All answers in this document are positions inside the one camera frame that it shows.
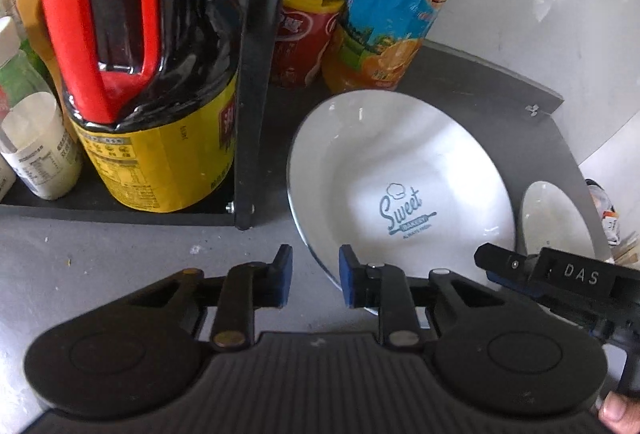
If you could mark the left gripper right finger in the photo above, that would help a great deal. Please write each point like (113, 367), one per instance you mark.
(386, 289)

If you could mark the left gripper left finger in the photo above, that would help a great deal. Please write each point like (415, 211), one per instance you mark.
(245, 289)

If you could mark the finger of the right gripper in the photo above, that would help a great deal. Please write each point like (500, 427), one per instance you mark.
(507, 268)

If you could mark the white Sweet Bakery plate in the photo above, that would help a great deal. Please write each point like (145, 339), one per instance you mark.
(399, 181)

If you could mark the person's right hand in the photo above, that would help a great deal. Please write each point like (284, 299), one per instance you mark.
(620, 414)

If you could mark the small white plate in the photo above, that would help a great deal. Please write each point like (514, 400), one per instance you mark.
(549, 218)

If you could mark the brown pot with packets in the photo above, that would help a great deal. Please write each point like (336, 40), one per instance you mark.
(607, 212)

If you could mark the white labelled small bottle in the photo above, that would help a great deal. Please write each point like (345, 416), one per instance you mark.
(34, 139)

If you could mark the red soda can lower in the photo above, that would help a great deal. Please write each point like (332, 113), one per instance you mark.
(304, 31)

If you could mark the black metal rack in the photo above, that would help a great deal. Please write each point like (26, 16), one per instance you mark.
(230, 205)

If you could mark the soy sauce jug red handle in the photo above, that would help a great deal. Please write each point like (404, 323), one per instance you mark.
(150, 87)

